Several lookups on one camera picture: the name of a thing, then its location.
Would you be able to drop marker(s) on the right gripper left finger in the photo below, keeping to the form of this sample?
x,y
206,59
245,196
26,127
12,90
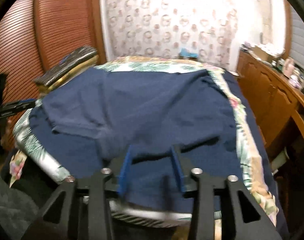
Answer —
x,y
124,162

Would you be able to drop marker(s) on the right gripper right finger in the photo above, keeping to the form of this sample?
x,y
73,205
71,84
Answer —
x,y
180,171

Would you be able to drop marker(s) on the navy blue t-shirt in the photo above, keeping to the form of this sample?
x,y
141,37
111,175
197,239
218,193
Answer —
x,y
98,115

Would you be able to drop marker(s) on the yellow pillow under cloth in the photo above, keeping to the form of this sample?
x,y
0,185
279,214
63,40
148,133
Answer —
x,y
69,76

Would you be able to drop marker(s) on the floral bed blanket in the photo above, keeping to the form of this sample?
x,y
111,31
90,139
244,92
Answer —
x,y
254,161

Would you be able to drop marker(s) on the patterned dark folded cloth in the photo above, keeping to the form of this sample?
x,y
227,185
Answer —
x,y
69,62

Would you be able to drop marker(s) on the wooden louvred wardrobe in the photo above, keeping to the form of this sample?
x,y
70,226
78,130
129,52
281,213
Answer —
x,y
36,35

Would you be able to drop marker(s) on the blue box on bed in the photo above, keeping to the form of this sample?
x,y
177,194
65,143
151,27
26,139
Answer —
x,y
186,54

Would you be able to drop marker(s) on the wooden sideboard cabinet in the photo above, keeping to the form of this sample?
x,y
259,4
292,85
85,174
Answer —
x,y
277,106

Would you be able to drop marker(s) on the cardboard box on sideboard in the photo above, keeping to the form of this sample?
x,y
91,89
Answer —
x,y
268,52

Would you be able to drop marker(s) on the patterned lace curtain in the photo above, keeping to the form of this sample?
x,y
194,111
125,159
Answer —
x,y
161,28

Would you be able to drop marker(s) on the pink bottle on sideboard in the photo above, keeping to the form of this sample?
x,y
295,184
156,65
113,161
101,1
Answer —
x,y
288,67

